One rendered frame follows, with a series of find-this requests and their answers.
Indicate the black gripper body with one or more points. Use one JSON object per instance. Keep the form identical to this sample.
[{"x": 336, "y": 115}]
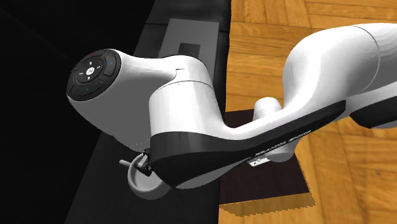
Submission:
[{"x": 147, "y": 167}]

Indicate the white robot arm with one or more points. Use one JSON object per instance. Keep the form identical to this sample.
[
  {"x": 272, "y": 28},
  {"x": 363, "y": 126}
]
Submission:
[{"x": 186, "y": 105}]

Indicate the white round bowl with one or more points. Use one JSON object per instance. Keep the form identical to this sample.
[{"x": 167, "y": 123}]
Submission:
[{"x": 145, "y": 189}]

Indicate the dark robot stand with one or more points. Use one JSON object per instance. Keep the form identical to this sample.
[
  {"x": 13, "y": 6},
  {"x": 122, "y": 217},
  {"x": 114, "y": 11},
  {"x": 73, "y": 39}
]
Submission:
[{"x": 266, "y": 183}]

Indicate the grey flat book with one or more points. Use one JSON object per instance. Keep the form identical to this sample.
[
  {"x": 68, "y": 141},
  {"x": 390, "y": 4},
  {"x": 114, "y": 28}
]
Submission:
[{"x": 189, "y": 32}]

